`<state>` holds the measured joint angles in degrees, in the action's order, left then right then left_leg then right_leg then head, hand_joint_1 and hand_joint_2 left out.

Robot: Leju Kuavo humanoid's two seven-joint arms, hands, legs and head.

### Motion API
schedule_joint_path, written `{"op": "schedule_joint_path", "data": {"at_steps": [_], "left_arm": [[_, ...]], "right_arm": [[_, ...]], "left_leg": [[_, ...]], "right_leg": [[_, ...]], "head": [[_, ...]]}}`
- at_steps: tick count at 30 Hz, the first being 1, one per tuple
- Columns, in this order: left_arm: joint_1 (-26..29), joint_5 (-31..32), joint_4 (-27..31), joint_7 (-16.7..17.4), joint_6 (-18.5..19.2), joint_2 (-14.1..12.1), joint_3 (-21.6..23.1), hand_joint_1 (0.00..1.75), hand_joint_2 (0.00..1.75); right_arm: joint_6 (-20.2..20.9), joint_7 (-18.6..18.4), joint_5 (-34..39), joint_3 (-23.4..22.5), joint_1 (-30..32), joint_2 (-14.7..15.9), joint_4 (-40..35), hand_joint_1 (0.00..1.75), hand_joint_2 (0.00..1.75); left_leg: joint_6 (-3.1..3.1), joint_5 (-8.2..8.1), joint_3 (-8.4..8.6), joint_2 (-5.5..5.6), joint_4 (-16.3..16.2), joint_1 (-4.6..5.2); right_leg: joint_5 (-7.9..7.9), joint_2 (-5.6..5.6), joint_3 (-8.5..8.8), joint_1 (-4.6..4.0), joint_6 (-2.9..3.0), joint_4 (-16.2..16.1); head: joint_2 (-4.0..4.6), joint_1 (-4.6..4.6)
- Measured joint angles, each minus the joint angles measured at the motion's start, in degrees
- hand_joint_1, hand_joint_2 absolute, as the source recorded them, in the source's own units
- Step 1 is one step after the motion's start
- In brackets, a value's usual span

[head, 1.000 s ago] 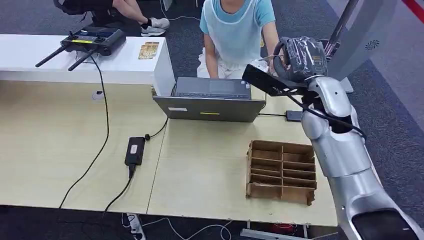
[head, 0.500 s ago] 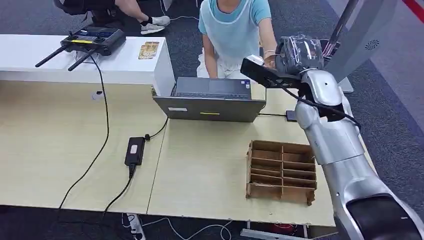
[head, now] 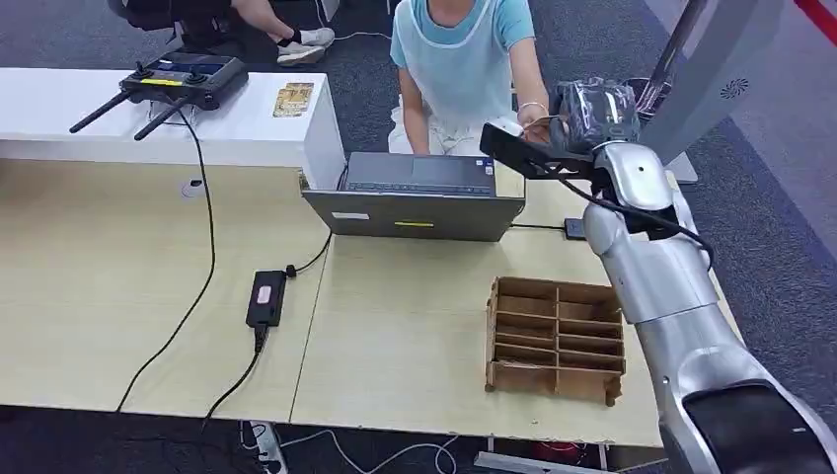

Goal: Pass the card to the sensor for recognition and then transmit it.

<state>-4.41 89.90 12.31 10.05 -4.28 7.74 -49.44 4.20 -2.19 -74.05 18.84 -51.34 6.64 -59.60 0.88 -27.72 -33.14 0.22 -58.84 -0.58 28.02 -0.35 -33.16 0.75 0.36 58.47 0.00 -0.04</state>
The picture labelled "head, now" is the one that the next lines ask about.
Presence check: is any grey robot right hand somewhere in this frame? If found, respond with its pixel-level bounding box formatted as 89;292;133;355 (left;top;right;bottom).
548;77;643;157

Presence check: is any person's left hand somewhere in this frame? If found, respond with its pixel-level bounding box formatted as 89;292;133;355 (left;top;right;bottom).
516;103;555;145

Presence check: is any person with white shoes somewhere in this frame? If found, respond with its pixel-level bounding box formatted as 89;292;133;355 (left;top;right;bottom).
108;0;337;68

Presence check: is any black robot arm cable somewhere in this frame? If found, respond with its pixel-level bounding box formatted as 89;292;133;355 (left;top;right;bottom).
556;173;716;271

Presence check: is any black remote controller with antennas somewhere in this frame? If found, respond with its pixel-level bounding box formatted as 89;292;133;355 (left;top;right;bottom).
68;50;251;142

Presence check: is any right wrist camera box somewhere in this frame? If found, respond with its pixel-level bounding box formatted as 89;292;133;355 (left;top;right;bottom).
478;117;597;182

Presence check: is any red floor tape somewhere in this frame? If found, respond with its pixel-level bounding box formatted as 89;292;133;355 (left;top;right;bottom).
793;0;837;32

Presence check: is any grey open laptop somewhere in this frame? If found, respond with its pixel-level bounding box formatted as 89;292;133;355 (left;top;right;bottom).
299;152;526;243

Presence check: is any white standing panel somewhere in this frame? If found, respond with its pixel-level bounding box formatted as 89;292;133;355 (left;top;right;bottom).
637;0;787;186

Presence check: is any black adapter laptop cable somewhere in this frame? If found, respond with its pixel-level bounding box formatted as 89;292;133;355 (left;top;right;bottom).
284;228;334;278

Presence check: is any wooden compartment card box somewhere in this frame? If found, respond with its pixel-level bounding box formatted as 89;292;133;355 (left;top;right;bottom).
484;276;628;408

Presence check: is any stack of tan cards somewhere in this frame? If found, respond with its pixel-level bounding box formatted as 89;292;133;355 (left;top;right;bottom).
271;81;316;119

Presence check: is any white floor cable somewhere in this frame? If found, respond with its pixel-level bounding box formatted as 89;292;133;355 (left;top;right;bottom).
279;428;460;474

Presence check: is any seated person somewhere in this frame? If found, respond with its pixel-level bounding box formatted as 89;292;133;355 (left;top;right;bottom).
387;0;554;157

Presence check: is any white desk frame bar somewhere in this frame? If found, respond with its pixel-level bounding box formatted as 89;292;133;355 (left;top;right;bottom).
473;450;613;474

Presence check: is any white power strip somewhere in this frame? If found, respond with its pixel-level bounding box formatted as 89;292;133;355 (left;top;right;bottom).
247;421;289;474

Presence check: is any long black controller cable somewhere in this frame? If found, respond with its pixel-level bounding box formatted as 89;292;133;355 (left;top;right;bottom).
115;110;218;414

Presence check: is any black adapter mains cable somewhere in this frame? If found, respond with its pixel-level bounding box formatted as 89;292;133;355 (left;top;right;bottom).
202;325;270;424

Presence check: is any black round stand base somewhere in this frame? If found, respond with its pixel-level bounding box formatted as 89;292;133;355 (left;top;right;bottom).
624;76;671;122

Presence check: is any black power adapter brick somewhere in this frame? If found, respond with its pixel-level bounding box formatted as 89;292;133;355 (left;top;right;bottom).
245;269;288;329

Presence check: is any white raised shelf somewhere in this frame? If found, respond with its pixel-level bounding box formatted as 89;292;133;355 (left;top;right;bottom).
0;67;347;191

